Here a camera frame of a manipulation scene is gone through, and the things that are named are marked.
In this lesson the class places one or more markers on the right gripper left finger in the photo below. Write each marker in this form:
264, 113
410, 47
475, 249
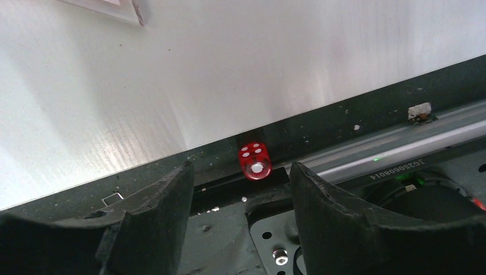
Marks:
141, 234

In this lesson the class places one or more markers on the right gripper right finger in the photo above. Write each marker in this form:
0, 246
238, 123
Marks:
430, 230

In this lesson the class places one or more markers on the red die front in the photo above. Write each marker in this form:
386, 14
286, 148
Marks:
255, 161

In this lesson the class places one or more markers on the clear triangle dealer marker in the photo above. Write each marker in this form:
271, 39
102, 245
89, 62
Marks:
124, 10

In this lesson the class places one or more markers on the aluminium frame rail front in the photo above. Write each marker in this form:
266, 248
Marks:
399, 149

